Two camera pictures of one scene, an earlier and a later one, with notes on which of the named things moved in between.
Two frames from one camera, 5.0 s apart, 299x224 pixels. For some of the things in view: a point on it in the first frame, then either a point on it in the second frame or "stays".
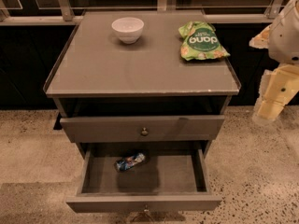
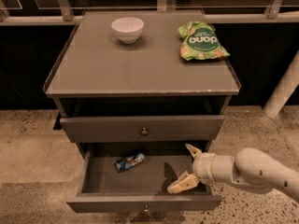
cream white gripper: x=285 y=39 → x=203 y=168
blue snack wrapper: x=129 y=161 stays
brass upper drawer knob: x=144 y=133 stays
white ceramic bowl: x=128 y=29 stays
